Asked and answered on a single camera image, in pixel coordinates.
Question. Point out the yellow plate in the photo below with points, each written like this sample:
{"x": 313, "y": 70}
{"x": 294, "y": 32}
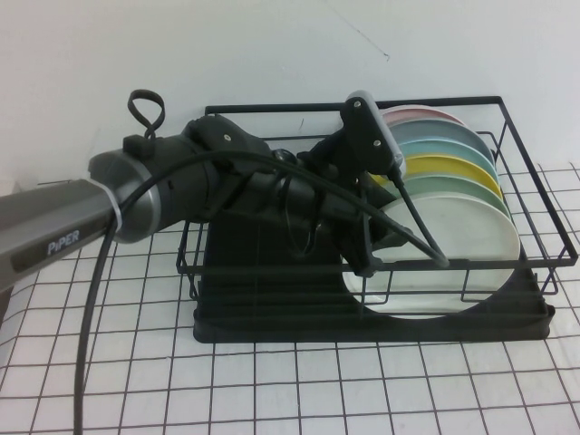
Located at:
{"x": 453, "y": 174}

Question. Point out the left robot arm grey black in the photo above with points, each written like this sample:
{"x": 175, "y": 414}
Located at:
{"x": 45, "y": 213}

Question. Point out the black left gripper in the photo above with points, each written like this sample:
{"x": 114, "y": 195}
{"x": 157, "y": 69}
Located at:
{"x": 349, "y": 217}

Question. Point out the green plate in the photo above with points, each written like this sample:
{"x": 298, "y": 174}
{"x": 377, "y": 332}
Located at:
{"x": 453, "y": 190}

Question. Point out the grey wrist camera black bracket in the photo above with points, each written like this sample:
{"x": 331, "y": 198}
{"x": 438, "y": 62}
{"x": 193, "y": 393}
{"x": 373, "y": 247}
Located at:
{"x": 362, "y": 127}

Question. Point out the white plate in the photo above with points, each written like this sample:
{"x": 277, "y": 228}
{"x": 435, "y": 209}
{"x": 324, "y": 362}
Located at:
{"x": 462, "y": 244}

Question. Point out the light blue plate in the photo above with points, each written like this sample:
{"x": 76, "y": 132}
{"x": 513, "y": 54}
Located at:
{"x": 453, "y": 154}

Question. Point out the pink plate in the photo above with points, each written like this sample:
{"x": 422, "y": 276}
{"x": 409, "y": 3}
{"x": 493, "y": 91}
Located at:
{"x": 421, "y": 111}

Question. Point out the white black-grid tablecloth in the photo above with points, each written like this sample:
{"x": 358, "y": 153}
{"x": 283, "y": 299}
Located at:
{"x": 181, "y": 385}

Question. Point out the grey-blue plate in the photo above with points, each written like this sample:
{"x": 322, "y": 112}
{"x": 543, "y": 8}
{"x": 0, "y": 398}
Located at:
{"x": 435, "y": 131}

